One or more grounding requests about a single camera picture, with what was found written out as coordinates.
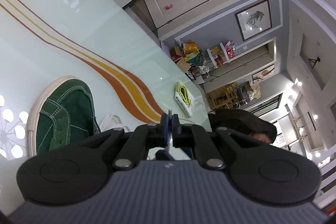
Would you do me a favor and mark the white shoelace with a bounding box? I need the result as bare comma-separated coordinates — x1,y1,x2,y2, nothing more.
99,109,195,154

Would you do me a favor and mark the green canvas sneaker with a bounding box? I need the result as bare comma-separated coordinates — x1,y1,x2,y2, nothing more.
26,76,101,157

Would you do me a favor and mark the wooden chair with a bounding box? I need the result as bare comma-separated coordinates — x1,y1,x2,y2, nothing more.
207,82,239,110

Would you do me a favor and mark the yellow white folded cloth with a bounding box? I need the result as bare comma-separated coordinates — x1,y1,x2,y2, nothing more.
174,81,202,118

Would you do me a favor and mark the cardboard boxes and bags pile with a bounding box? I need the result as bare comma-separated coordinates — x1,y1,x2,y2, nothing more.
169,40,206,73

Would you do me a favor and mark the framed ink painting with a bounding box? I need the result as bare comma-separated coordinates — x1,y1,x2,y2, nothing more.
235,0,272,41

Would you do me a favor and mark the white wall shelf with items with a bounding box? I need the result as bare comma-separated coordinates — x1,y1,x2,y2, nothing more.
207,41,236,68

